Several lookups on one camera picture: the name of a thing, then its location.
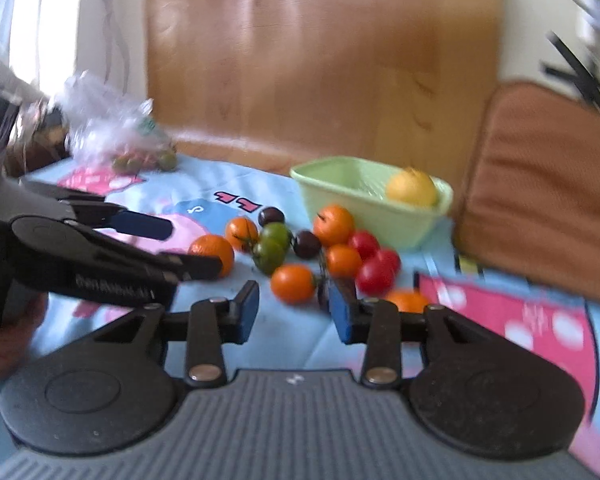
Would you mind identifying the brown cushion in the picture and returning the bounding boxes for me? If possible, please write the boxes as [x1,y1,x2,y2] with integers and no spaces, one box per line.
[452,80,600,307]

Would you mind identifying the person's left hand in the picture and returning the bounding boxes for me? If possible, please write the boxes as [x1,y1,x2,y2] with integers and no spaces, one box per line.
[0,292,49,382]

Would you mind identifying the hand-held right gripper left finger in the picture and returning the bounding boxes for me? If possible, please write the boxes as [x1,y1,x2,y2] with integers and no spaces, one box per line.
[94,280,261,389]

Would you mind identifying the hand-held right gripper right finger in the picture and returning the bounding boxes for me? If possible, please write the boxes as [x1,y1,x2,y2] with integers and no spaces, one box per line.
[328,280,505,389]

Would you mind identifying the printed blanket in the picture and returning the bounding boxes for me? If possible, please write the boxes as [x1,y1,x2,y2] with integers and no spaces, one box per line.
[0,152,600,480]

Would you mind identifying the wood pattern board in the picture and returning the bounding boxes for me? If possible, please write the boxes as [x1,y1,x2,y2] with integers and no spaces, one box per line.
[144,0,504,182]

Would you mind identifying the orange cherry tomato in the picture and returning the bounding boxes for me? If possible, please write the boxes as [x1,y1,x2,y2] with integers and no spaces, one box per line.
[270,264,317,305]
[325,244,363,279]
[225,216,260,253]

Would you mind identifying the black tape strips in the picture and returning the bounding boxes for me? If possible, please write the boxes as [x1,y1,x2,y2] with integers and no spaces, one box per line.
[540,31,600,123]

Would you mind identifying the green cherry tomato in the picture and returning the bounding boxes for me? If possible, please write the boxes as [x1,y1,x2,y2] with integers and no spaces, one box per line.
[260,222,291,249]
[252,239,287,276]

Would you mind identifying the clear plastic bag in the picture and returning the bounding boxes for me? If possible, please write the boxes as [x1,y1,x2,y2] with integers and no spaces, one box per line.
[55,70,179,174]

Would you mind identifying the tan box with cables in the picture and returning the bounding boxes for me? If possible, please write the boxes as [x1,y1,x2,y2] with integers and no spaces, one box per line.
[4,101,72,177]

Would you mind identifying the cluster of small tomatoes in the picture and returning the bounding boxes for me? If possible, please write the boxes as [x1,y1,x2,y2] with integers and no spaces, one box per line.
[112,149,179,174]

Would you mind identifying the black wall cable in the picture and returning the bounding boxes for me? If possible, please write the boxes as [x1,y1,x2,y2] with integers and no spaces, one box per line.
[99,0,133,88]

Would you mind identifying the yellow lemon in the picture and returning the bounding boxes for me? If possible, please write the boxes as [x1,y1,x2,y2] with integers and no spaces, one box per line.
[386,167,440,208]

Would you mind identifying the light green plastic basket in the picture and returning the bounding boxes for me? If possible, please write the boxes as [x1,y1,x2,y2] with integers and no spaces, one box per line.
[290,156,454,252]

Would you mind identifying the red cherry tomato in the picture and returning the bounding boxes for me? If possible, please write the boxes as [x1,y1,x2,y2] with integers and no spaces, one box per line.
[375,248,402,277]
[354,259,397,297]
[348,230,381,260]

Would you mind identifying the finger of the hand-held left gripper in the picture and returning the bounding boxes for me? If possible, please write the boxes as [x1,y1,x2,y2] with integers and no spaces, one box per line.
[79,221,224,282]
[25,179,174,242]

